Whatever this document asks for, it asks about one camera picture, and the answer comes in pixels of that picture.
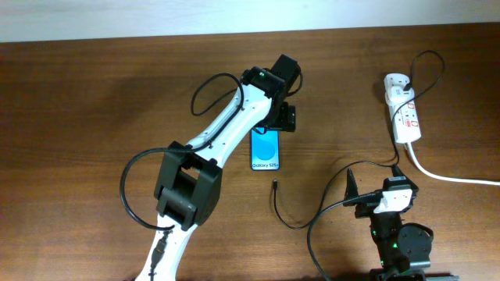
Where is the blue Galaxy smartphone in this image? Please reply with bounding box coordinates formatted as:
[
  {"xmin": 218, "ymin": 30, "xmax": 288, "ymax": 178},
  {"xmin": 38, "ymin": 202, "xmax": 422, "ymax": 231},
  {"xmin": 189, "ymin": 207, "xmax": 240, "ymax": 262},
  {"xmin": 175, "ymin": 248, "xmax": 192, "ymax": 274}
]
[{"xmin": 250, "ymin": 127, "xmax": 280, "ymax": 171}]

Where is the black USB charging cable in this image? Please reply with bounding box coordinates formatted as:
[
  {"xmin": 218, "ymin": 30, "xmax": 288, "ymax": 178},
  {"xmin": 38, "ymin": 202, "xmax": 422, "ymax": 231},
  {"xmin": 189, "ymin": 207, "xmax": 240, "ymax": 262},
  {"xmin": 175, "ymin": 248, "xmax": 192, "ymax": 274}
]
[{"xmin": 273, "ymin": 50, "xmax": 446, "ymax": 230}]

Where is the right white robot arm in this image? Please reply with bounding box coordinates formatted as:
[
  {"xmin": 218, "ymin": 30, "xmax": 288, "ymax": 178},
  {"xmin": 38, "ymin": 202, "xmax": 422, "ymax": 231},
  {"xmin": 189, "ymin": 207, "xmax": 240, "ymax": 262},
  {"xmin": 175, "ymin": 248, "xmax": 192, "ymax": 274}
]
[{"xmin": 344, "ymin": 165, "xmax": 434, "ymax": 280}]

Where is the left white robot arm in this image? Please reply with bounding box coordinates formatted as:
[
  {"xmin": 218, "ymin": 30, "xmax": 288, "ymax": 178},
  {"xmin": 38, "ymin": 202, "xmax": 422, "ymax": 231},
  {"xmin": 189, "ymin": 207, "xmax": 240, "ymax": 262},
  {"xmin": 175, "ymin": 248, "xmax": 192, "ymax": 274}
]
[{"xmin": 137, "ymin": 55, "xmax": 302, "ymax": 280}]

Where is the white USB charger plug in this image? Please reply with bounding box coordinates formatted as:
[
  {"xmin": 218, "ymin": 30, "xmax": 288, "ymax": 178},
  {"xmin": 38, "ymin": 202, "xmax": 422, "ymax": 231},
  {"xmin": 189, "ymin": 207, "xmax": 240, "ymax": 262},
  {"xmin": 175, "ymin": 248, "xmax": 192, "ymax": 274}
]
[{"xmin": 385, "ymin": 86, "xmax": 415, "ymax": 106}]

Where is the white power strip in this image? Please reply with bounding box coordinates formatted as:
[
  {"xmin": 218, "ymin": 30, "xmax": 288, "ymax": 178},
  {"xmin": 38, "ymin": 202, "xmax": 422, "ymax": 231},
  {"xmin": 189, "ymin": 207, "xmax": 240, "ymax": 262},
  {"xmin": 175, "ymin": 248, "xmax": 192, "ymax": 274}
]
[{"xmin": 384, "ymin": 73, "xmax": 421, "ymax": 144}]

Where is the white power strip cord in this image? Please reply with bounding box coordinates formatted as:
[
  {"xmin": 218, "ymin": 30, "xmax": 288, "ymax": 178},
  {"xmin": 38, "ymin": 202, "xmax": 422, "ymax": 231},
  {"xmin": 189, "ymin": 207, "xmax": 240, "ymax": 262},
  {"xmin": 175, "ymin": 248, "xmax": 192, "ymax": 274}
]
[{"xmin": 404, "ymin": 141, "xmax": 500, "ymax": 187}]

